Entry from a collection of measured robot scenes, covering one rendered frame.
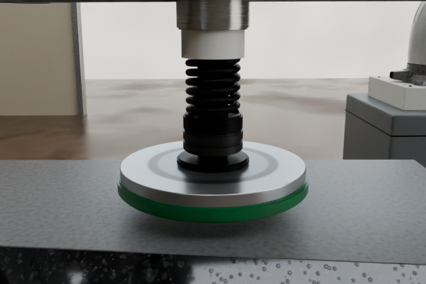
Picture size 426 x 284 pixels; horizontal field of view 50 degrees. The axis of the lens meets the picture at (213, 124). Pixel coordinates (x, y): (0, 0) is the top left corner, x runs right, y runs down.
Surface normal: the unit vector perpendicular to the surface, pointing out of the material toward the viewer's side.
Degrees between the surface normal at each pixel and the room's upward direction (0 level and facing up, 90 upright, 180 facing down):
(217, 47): 90
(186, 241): 0
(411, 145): 90
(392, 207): 0
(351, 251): 0
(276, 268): 45
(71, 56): 90
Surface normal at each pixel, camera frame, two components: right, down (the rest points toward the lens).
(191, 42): -0.62, 0.17
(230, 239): 0.00, -0.98
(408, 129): 0.04, 0.22
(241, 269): -0.06, -0.55
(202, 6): -0.28, 0.21
